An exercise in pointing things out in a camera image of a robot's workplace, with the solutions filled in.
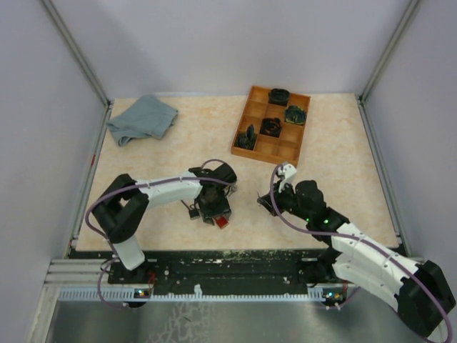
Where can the white toothed cable duct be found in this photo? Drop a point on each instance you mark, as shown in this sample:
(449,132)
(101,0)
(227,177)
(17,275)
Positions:
(197,293)

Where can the red cable lock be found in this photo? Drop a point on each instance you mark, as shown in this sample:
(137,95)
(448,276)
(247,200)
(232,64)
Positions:
(221,222)

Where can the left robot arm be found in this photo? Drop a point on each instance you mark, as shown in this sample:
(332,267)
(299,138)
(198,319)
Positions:
(117,213)

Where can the blue folded cloth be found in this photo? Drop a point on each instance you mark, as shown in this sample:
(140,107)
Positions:
(147,117)

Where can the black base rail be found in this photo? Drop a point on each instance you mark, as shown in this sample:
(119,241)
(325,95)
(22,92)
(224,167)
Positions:
(310,266)

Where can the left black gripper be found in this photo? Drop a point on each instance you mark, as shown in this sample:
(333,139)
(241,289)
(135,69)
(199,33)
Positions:
(223,208)

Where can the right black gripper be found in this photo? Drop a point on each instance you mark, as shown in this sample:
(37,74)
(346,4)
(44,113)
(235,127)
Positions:
(278,196)

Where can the black cable lock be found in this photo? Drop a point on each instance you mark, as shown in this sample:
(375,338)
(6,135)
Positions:
(192,210)

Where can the wooden compartment tray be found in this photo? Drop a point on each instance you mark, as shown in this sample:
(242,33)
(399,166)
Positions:
(272,126)

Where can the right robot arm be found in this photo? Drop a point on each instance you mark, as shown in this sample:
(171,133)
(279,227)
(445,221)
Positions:
(418,292)

